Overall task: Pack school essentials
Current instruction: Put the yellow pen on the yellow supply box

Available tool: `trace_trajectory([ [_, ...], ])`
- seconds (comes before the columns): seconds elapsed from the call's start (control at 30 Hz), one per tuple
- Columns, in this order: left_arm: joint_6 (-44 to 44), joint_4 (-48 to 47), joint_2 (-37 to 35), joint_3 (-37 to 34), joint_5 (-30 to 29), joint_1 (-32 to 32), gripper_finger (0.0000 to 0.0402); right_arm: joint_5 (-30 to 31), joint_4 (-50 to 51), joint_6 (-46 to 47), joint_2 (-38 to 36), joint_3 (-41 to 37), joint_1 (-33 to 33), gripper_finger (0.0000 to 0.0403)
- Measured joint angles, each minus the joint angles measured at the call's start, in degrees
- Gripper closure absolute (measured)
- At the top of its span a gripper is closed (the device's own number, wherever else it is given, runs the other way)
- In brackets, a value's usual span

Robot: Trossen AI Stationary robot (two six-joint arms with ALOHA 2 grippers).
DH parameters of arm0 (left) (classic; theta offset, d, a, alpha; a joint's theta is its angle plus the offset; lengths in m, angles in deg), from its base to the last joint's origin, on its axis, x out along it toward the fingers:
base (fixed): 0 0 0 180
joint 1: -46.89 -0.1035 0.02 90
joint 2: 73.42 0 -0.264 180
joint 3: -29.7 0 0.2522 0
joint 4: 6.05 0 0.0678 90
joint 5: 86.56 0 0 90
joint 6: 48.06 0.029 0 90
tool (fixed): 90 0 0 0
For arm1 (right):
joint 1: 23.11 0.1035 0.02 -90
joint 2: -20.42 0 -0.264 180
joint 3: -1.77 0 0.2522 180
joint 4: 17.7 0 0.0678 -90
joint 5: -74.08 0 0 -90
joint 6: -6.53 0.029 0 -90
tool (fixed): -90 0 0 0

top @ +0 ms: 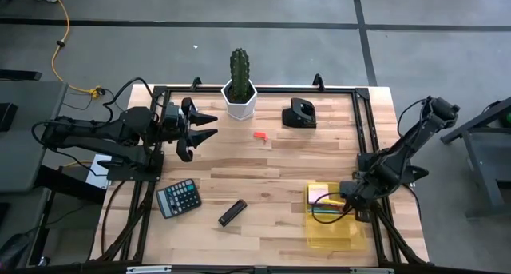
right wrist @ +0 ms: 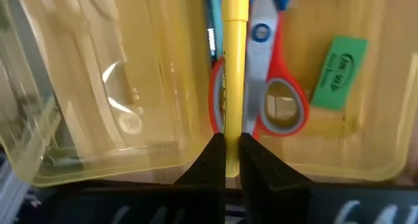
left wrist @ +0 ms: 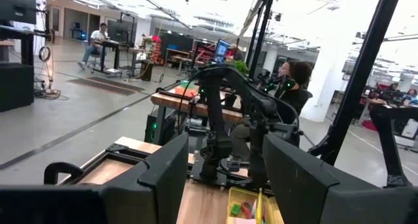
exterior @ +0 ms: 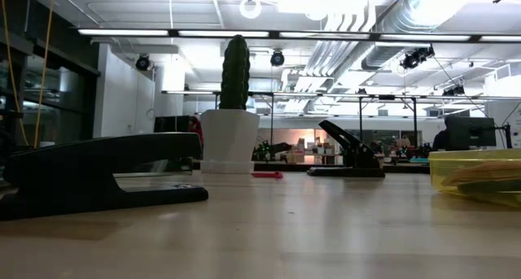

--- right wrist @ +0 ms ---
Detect blue handled scissors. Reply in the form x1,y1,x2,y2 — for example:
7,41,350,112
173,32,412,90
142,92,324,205
243,0,297,135

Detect teal pen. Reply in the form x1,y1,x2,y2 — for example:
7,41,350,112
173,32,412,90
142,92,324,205
204,0,225,60

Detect yellow highlighter pen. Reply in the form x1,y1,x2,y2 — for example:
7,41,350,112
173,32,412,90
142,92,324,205
221,0,251,178

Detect green eraser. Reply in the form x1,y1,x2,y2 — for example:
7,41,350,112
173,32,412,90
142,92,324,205
309,35,370,112

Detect yellow transparent pencil box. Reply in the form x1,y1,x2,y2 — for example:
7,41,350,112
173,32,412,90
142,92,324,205
0,0,418,188

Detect red handled scissors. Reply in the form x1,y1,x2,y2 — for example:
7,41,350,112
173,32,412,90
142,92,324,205
208,13,311,142

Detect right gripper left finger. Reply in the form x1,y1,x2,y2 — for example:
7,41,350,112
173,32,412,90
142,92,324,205
19,132,227,224

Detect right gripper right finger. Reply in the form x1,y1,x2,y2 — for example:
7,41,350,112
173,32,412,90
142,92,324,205
240,134,418,224

